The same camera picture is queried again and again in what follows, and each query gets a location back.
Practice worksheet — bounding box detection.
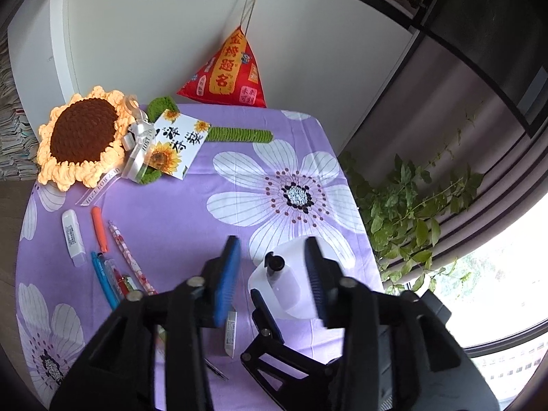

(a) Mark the dark thin pen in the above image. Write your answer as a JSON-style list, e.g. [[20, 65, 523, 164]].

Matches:
[[203, 356, 230, 382]]

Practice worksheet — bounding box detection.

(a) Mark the red triangular pouch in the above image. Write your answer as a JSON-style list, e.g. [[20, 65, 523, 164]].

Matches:
[[176, 26, 267, 109]]

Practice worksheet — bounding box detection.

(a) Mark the sunflower greeting card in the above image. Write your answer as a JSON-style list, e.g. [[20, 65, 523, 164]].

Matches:
[[143, 109, 212, 179]]

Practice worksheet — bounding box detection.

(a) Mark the white cabinet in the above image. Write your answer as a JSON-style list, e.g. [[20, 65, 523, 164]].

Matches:
[[6, 0, 422, 150]]

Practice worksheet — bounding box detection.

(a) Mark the stack of books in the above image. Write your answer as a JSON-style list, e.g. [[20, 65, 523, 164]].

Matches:
[[0, 30, 41, 183]]

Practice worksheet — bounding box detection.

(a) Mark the white ribbon bow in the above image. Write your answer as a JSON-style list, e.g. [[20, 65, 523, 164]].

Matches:
[[77, 96, 161, 206]]

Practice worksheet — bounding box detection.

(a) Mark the clear barrel pen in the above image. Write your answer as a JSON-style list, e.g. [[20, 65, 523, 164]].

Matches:
[[105, 258, 129, 304]]

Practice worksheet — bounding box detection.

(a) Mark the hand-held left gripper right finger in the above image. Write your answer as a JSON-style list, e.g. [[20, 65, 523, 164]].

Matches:
[[303, 236, 501, 411]]

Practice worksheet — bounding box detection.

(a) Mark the black marker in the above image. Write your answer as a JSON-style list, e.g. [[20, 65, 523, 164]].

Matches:
[[264, 253, 286, 284]]

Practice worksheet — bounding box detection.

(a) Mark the purple floral tablecloth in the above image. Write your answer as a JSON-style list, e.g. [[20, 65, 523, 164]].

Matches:
[[15, 103, 386, 411]]

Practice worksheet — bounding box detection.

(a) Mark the pink patterned pen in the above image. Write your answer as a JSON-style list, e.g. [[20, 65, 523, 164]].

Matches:
[[107, 220, 158, 295]]

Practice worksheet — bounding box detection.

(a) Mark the green leafy plant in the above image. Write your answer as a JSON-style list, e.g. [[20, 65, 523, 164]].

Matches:
[[340, 103, 486, 296]]

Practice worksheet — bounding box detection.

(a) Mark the white correction pen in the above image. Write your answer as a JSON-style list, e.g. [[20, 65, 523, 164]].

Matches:
[[61, 209, 86, 268]]

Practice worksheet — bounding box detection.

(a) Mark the blue pen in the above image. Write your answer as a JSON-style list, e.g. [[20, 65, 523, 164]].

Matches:
[[90, 251, 121, 311]]

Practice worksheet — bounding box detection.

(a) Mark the light green pen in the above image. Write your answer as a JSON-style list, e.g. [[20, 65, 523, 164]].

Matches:
[[121, 275, 167, 352]]

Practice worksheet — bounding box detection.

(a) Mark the translucent white pen cup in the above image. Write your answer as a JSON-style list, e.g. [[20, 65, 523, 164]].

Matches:
[[247, 237, 328, 321]]

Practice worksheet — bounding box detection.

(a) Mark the grey curtain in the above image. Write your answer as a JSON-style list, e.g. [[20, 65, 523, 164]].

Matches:
[[342, 30, 548, 292]]

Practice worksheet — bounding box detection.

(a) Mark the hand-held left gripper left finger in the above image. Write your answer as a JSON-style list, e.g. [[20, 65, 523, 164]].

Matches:
[[49, 235, 243, 411]]

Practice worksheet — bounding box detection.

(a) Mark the window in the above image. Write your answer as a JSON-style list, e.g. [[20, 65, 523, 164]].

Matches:
[[407, 205, 548, 403]]

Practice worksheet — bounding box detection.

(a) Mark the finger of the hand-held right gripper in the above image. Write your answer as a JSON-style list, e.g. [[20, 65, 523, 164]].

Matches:
[[250, 289, 284, 344]]

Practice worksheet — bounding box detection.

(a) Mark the slim white pen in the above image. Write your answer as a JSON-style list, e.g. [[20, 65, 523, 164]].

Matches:
[[223, 310, 239, 360]]

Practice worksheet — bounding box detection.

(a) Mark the orange pen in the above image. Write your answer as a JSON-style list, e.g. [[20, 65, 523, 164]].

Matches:
[[91, 207, 110, 254]]

